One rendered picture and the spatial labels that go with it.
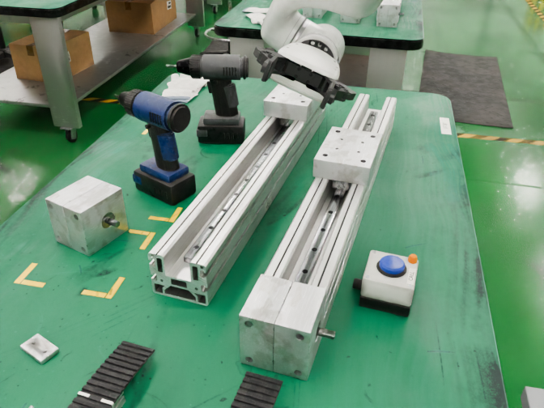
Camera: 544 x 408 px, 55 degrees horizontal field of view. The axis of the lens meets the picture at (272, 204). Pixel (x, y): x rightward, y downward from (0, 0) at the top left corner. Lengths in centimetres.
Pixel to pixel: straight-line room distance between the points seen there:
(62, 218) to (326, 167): 50
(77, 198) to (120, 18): 367
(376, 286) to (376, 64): 172
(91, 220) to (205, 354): 33
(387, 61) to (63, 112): 179
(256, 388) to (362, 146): 56
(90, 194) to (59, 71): 215
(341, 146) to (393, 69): 142
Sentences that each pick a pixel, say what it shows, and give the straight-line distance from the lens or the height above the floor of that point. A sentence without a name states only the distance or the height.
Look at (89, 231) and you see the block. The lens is 99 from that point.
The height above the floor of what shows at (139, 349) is 80.
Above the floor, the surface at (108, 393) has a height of 81.
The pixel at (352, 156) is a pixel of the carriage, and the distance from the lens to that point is 104.
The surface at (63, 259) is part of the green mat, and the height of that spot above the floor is 78.
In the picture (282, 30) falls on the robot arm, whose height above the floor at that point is 114.
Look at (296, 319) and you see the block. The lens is 72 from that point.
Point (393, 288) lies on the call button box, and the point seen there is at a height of 83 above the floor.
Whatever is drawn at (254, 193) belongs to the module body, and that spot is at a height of 86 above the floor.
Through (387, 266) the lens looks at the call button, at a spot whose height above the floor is 85.
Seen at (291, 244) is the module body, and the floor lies 86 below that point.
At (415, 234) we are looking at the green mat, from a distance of 107.
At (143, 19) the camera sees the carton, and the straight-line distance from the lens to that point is 453.
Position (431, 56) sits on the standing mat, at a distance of 486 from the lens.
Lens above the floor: 138
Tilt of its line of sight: 33 degrees down
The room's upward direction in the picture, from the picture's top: 1 degrees clockwise
